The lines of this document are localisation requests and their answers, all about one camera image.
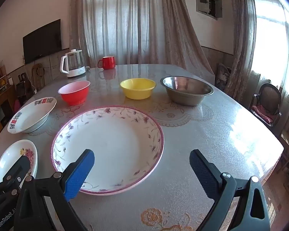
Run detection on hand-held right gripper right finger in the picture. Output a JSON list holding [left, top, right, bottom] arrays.
[[189, 149, 271, 231]]

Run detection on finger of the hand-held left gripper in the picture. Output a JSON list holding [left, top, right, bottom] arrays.
[[0, 156, 31, 199]]

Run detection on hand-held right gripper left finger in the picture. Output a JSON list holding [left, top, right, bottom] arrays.
[[14, 149, 95, 231]]

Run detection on small rose print plate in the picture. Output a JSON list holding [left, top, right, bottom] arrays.
[[0, 140, 38, 186]]

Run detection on large purple floral plate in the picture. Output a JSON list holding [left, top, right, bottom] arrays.
[[50, 105, 165, 195]]

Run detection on deep plate with red print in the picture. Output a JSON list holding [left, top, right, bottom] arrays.
[[7, 97, 57, 134]]

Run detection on red plastic bowl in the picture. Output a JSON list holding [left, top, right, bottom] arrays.
[[58, 80, 91, 106]]

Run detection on stainless steel bowl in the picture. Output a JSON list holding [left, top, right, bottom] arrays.
[[160, 76, 213, 106]]

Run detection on red seat cushion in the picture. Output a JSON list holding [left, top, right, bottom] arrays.
[[252, 105, 275, 124]]

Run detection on patterned pillow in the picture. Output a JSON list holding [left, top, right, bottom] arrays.
[[217, 63, 232, 90]]

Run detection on black mesh chair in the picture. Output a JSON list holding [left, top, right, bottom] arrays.
[[250, 83, 282, 127]]

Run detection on yellow plastic bowl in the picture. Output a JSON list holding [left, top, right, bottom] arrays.
[[120, 78, 156, 100]]

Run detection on white glass electric kettle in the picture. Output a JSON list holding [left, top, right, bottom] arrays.
[[60, 49, 87, 78]]

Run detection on red mug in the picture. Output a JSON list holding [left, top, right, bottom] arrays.
[[97, 56, 116, 70]]

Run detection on beige curtain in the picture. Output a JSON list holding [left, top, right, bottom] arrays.
[[225, 0, 258, 100], [69, 0, 215, 85]]

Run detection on bright window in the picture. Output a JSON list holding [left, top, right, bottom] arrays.
[[252, 0, 289, 97]]

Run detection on grey electrical panel box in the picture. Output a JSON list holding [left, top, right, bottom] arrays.
[[196, 0, 223, 20]]

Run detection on black wall television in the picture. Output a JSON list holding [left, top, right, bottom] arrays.
[[23, 19, 62, 64]]

